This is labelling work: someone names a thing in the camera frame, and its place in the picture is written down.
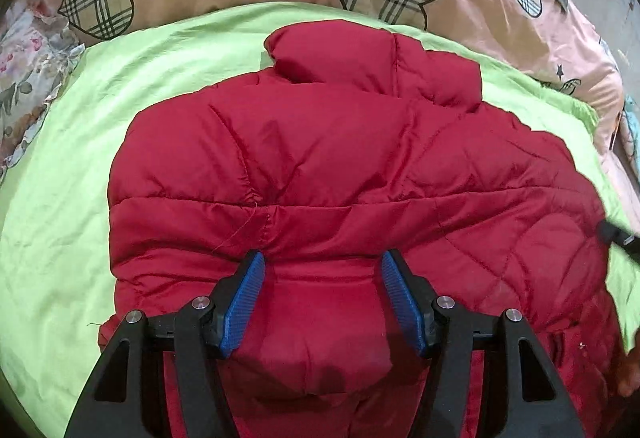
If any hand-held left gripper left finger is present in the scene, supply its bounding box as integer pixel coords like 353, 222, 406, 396
62, 251, 266, 438

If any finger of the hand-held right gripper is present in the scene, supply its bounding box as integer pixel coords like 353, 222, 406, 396
597, 217, 640, 264

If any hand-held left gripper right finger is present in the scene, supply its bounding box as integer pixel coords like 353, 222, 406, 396
380, 248, 586, 438

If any red puffer jacket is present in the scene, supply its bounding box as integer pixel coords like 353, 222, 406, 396
97, 18, 632, 438

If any person's right hand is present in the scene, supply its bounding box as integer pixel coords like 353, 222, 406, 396
617, 325, 640, 399

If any light green bed sheet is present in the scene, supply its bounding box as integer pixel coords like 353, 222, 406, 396
0, 1, 640, 429

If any floral ruffled pillow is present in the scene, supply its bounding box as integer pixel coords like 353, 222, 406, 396
0, 0, 86, 184

